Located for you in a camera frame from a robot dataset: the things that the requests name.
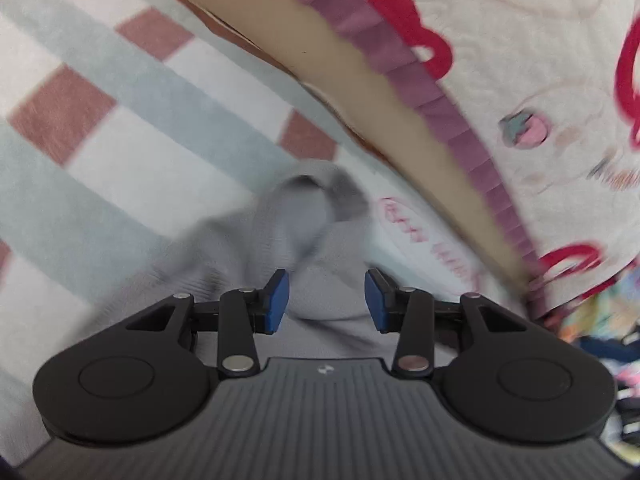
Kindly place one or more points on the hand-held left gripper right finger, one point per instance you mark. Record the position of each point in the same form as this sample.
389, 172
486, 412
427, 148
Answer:
376, 302

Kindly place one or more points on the white quilt with red print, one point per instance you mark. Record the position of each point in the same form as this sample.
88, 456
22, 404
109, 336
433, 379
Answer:
525, 35

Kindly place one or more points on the checked bed blanket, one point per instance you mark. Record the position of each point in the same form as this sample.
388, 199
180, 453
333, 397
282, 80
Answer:
150, 135

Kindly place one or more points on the floral quilted blanket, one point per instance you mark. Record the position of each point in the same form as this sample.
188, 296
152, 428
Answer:
605, 305

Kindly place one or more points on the beige headboard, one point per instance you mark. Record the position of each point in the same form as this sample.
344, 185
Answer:
350, 85

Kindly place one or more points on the grey waffle knit shirt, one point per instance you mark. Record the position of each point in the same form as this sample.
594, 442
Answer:
325, 300

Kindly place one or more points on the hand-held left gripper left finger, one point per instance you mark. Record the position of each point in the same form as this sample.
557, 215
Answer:
277, 305

